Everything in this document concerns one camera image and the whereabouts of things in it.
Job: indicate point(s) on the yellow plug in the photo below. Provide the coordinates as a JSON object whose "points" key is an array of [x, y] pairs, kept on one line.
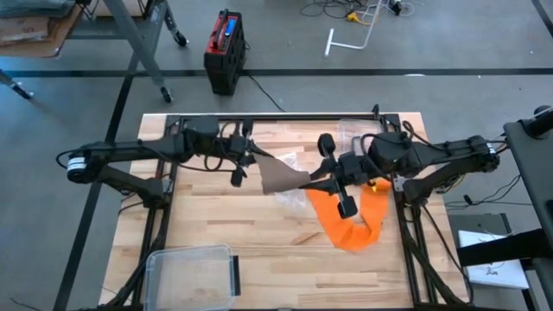
{"points": [[352, 17]]}

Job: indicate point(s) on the brown cardboard box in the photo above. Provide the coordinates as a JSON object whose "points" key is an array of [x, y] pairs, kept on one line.
{"points": [[26, 39]]}

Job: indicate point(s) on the orange elastic bandage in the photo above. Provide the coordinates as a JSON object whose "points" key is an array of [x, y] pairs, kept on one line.
{"points": [[345, 235]]}

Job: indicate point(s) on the red and black case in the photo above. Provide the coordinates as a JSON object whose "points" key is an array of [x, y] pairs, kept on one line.
{"points": [[224, 65]]}

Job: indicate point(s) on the black aluminium table frame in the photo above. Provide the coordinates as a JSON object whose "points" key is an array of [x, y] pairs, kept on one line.
{"points": [[417, 259]]}

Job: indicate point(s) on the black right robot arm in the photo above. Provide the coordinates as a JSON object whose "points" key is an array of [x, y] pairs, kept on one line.
{"points": [[445, 151]]}

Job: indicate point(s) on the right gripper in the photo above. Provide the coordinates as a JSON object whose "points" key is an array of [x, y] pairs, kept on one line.
{"points": [[347, 207]]}

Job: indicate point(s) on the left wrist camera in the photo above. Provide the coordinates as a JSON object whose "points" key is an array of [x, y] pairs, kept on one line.
{"points": [[238, 146]]}

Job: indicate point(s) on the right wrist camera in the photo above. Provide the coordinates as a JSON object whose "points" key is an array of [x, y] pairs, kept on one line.
{"points": [[354, 162]]}

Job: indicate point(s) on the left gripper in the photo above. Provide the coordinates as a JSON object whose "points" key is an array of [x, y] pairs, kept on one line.
{"points": [[238, 178]]}

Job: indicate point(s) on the clear plastic container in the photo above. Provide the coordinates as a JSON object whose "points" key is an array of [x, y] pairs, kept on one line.
{"points": [[190, 281]]}

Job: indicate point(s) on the grey metal cart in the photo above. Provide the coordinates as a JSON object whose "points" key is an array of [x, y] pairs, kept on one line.
{"points": [[137, 47]]}

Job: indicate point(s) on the black equipment stand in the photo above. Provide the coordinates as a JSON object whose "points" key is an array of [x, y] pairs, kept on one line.
{"points": [[535, 173]]}

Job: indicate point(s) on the white T-shaped pipe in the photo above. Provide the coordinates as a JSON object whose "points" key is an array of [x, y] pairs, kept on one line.
{"points": [[329, 43]]}

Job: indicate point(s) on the grey foam sheet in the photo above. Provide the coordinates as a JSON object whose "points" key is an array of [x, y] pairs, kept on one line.
{"points": [[34, 6]]}

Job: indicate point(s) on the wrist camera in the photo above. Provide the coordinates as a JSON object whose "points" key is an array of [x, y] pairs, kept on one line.
{"points": [[238, 146], [354, 162]]}

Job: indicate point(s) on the white paper sheet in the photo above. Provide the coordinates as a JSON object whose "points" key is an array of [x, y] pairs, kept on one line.
{"points": [[492, 276]]}

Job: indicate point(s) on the grey cart leg with caster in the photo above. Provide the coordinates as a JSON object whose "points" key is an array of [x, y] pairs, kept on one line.
{"points": [[13, 84]]}

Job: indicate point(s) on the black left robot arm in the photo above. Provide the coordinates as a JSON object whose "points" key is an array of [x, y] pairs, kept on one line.
{"points": [[129, 151]]}

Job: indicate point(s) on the clear plastic bag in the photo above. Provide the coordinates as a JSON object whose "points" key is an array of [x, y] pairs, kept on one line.
{"points": [[294, 201]]}

